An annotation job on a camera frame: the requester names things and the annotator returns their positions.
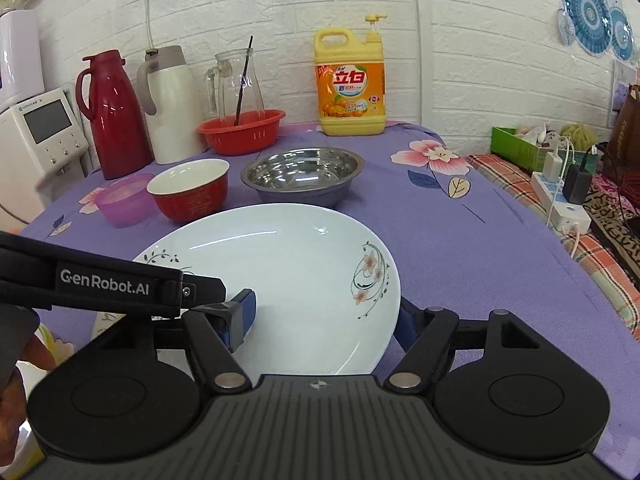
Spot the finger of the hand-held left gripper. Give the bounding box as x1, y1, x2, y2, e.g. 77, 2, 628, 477
179, 273, 227, 309

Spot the black stirring stick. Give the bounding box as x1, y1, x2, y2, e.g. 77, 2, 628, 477
234, 36, 254, 127

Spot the blue decorative plates pack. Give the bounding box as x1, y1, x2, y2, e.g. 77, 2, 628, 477
557, 0, 637, 63

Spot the red thermos jug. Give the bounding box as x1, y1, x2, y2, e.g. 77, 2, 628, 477
75, 50, 153, 181

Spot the plaid blanket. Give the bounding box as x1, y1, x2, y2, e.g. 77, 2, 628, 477
467, 152, 640, 341

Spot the red plastic basket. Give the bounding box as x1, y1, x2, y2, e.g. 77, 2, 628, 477
197, 109, 286, 157

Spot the person's left hand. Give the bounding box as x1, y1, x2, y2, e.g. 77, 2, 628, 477
0, 335, 56, 442

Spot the purple plastic bowl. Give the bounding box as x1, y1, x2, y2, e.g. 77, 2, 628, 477
95, 174, 157, 228

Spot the white water dispenser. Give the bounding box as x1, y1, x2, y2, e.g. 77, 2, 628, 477
0, 87, 91, 233

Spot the yellow yarn ball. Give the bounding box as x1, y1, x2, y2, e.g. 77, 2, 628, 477
562, 124, 593, 151

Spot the white vase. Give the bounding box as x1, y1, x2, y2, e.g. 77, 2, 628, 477
0, 8, 47, 111

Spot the white power strip cable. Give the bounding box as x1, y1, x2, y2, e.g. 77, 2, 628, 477
546, 192, 583, 261

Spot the glass pitcher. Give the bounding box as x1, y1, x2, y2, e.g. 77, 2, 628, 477
203, 48, 266, 123

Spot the purple floral tablecloth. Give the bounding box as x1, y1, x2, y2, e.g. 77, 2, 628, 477
17, 121, 640, 463

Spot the white floral plate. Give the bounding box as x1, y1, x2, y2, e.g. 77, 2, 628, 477
131, 204, 402, 376

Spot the brown paper bag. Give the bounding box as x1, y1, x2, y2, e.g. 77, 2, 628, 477
602, 85, 640, 181

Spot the green box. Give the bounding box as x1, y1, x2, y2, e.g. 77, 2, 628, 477
490, 126, 601, 173

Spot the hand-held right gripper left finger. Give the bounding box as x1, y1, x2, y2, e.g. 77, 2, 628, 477
75, 289, 257, 393

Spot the white thermos jug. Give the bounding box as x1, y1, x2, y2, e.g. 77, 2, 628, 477
136, 45, 208, 165

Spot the yellow detergent bottle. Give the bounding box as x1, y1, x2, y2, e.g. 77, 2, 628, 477
313, 14, 388, 137

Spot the white wall cable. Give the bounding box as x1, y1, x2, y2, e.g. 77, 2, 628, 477
142, 0, 157, 53

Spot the black charger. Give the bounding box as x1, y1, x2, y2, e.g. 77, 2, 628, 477
564, 162, 593, 206

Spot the red ceramic bowl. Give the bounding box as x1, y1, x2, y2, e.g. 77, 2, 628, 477
146, 158, 231, 224

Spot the leopard pattern cloth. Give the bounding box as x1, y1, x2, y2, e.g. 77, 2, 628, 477
585, 180, 640, 281

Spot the white power strip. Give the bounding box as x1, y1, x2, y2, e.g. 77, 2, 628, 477
530, 171, 593, 235

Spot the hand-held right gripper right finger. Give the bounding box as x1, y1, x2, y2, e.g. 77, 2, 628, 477
385, 298, 556, 392

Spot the stainless steel bowl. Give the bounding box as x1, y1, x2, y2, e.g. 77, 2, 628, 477
241, 147, 365, 209

